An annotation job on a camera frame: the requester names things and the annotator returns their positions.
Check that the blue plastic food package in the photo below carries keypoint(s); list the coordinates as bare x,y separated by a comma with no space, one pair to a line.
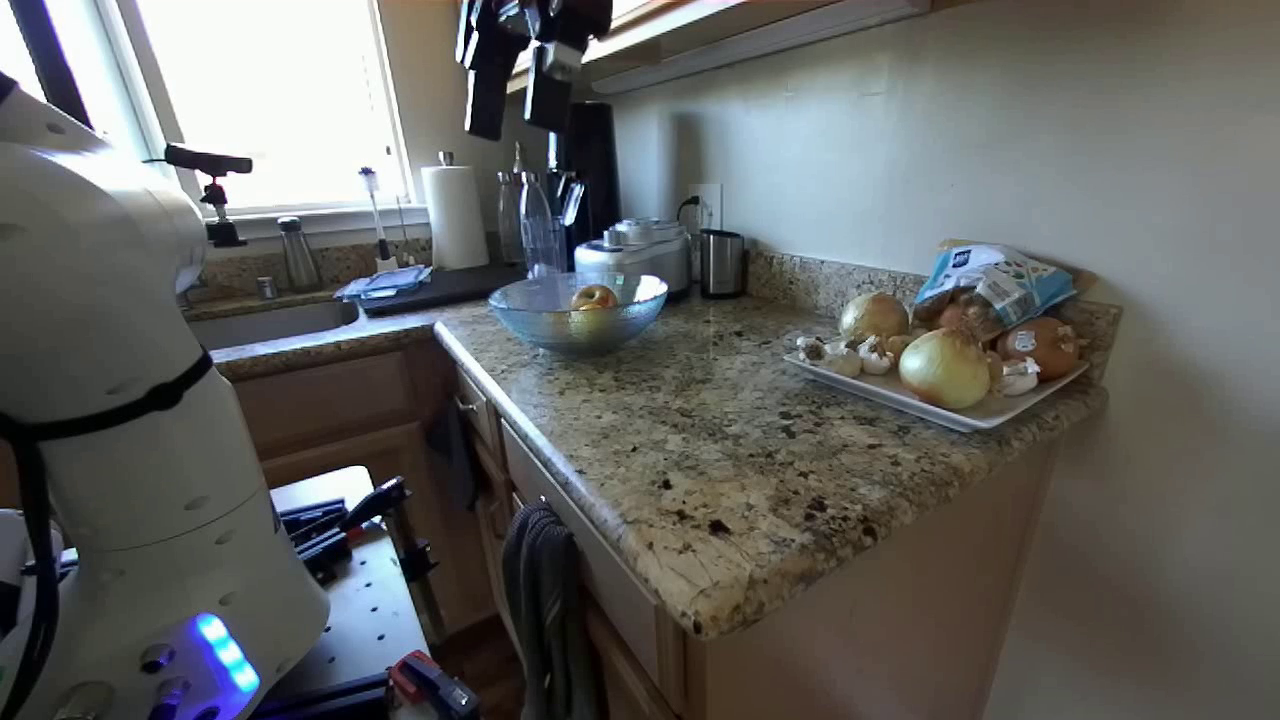
993,280

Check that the metal sink faucet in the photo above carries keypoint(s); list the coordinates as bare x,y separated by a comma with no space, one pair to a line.
296,253

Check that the black camera on stand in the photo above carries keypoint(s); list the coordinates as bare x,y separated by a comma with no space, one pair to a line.
209,167

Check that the black soda maker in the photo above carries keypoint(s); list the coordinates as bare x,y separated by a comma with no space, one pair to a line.
591,173

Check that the white rectangular plate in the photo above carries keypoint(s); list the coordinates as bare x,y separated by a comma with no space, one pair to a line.
986,417

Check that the blue and red clamp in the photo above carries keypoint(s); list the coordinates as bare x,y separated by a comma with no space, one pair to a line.
426,686

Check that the black perforated robot table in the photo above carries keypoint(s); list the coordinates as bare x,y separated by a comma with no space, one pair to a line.
360,624

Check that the blue dish cloth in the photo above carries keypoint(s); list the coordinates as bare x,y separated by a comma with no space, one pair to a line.
383,284

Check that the stainless steel cup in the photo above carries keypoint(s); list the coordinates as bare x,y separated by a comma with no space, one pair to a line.
721,264

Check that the clear glass bowl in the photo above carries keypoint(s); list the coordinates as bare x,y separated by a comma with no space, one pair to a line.
527,321

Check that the silver ice cream maker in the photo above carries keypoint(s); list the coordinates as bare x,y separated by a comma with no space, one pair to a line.
640,253

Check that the white dish brush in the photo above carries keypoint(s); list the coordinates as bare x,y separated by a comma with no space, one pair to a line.
377,212

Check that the white mushroom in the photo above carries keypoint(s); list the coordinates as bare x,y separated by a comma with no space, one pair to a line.
1023,375
842,363
879,352
1023,342
810,349

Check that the clear plastic measuring cup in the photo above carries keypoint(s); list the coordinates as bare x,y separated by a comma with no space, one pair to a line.
546,224

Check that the clear bottle with metal cap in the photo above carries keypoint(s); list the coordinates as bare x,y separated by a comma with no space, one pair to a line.
510,222

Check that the white paper towel roll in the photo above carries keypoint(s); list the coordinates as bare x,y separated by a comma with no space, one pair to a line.
456,212

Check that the brown onion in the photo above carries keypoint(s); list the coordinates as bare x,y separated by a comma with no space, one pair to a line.
965,321
1054,345

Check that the gray hanging towel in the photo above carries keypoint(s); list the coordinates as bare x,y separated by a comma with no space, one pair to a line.
546,614

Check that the bright window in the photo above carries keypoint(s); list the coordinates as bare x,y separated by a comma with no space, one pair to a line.
264,93

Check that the white wall outlet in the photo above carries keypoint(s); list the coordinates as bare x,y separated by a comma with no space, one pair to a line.
707,200

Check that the black clamps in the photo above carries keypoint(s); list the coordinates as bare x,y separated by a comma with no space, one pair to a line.
321,524

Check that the black ribbed drying mat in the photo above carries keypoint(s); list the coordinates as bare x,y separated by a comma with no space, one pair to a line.
462,284

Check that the kitchen sink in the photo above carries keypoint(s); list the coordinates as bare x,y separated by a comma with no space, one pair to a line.
264,321

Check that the dark hanging cloth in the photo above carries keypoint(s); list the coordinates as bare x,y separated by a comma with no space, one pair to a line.
456,462

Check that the large pale yellow onion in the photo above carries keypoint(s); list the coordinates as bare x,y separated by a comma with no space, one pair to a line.
947,369

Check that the wooden upper cabinet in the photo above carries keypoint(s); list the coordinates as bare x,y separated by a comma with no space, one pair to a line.
747,27

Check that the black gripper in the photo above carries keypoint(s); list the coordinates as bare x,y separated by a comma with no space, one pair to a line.
560,19

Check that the red yellow apple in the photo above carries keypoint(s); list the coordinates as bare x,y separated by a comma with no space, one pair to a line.
595,296

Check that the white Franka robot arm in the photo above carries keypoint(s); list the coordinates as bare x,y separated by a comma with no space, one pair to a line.
104,403

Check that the small yellow onion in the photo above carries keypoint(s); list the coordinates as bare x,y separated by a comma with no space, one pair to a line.
874,316

